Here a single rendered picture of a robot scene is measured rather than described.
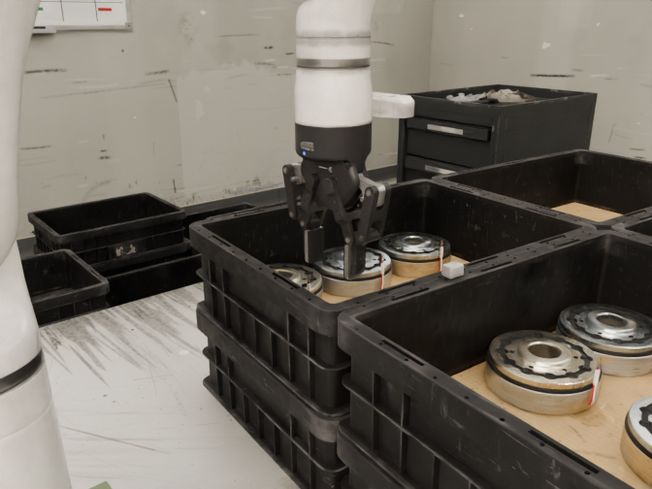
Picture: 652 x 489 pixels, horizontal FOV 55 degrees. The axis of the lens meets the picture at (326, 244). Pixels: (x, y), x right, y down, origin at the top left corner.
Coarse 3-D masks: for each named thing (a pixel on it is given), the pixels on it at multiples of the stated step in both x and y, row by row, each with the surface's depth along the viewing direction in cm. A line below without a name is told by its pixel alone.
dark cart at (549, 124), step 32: (416, 96) 224; (544, 96) 249; (576, 96) 224; (416, 128) 227; (448, 128) 215; (480, 128) 206; (512, 128) 204; (544, 128) 217; (576, 128) 230; (416, 160) 230; (448, 160) 221; (480, 160) 210; (512, 160) 210
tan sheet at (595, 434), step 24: (480, 384) 60; (600, 384) 60; (624, 384) 60; (648, 384) 60; (504, 408) 56; (600, 408) 56; (624, 408) 56; (552, 432) 53; (576, 432) 53; (600, 432) 53; (600, 456) 50; (624, 480) 47
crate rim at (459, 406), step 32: (544, 256) 65; (416, 288) 57; (448, 288) 58; (352, 320) 51; (352, 352) 50; (384, 352) 46; (416, 384) 44; (448, 384) 42; (448, 416) 42; (480, 416) 39; (512, 416) 38; (512, 448) 37; (544, 448) 36; (544, 480) 36; (576, 480) 34; (608, 480) 33
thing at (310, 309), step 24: (456, 192) 90; (240, 216) 77; (552, 216) 77; (192, 240) 73; (216, 240) 69; (552, 240) 69; (240, 264) 64; (264, 264) 62; (480, 264) 62; (264, 288) 60; (288, 288) 57; (384, 288) 57; (408, 288) 57; (288, 312) 57; (312, 312) 54; (336, 312) 53
